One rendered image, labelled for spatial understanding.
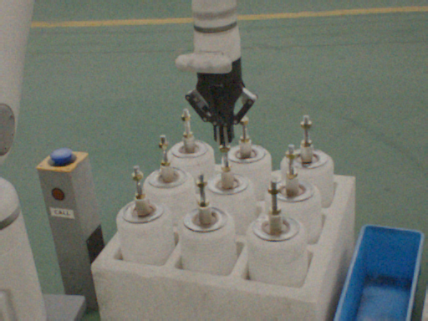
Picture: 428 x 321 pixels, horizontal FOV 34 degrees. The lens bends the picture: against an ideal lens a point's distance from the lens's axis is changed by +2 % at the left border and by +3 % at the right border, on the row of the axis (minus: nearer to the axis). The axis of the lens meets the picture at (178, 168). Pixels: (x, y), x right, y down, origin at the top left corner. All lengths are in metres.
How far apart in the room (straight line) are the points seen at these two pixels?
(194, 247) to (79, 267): 0.30
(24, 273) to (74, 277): 0.54
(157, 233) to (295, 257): 0.24
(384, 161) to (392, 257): 0.49
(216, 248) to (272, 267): 0.09
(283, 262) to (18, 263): 0.45
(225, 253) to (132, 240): 0.16
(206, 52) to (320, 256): 0.38
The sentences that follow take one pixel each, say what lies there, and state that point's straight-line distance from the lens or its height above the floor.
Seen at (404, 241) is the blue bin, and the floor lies 0.10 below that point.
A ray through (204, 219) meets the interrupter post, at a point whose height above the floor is 0.26.
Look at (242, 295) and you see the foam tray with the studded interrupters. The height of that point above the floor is 0.17.
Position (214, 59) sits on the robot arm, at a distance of 1.06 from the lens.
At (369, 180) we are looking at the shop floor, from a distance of 1.73.
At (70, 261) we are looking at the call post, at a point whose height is 0.11.
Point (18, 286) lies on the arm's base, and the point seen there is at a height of 0.39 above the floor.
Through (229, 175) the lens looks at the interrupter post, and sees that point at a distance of 1.21.
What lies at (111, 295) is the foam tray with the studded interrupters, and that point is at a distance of 1.22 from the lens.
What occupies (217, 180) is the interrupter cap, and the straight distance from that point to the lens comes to 1.24.
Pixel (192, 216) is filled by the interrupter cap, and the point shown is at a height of 0.25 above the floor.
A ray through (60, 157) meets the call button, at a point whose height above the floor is 0.33.
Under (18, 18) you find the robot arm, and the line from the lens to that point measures 0.78.
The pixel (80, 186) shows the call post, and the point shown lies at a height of 0.27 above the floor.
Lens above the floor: 0.87
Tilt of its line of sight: 28 degrees down
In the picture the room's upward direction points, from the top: 7 degrees counter-clockwise
